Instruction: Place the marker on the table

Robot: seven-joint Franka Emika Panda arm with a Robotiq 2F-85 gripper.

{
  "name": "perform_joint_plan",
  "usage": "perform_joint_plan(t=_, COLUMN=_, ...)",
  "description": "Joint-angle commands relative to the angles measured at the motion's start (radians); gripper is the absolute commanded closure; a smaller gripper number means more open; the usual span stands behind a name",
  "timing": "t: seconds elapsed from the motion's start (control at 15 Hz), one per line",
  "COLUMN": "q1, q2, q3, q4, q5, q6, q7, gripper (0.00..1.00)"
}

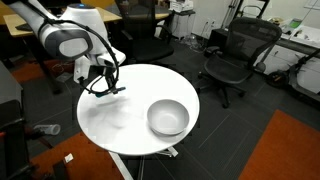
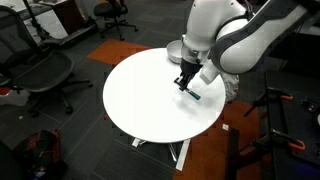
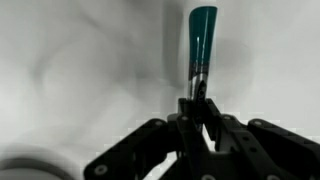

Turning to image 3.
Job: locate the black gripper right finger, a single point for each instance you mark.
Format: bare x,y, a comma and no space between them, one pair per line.
266,150

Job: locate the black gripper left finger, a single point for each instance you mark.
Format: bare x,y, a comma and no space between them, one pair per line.
143,150

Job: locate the teal dry erase marker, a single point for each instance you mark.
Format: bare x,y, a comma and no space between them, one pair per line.
201,36

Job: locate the white round bowl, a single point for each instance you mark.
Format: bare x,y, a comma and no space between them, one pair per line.
33,173

